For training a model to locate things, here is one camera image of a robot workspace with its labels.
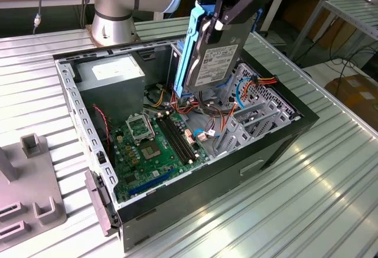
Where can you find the green motherboard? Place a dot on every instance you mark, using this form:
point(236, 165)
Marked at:
point(130, 169)

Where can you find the grey plastic rear bracket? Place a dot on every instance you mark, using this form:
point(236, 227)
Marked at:
point(99, 199)

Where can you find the brown cardboard box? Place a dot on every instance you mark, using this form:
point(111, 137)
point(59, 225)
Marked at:
point(354, 92)

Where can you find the grey power supply box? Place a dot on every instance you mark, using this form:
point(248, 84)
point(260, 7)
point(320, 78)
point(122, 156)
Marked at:
point(112, 98)

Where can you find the grey parts rack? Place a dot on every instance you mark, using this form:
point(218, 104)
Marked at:
point(29, 181)

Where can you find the black open PC case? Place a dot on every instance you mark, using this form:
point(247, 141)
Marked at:
point(206, 193)

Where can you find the blue expansion slot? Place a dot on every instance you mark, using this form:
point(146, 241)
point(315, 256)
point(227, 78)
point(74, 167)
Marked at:
point(153, 181)

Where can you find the slatted metal side table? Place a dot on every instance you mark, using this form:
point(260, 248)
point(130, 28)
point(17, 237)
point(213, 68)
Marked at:
point(348, 13)

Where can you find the black case fan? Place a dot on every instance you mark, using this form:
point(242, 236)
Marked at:
point(102, 140)

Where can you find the black RAM slot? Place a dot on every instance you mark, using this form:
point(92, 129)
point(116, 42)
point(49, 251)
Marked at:
point(179, 137)
point(171, 140)
point(175, 139)
point(182, 136)

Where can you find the hard disk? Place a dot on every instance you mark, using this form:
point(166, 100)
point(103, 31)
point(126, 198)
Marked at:
point(218, 60)

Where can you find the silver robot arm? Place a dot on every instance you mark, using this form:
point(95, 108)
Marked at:
point(118, 7)

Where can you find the perforated silver disk bay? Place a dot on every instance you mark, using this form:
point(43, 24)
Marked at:
point(265, 98)

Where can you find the CPU socket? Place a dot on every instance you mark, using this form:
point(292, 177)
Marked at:
point(150, 151)

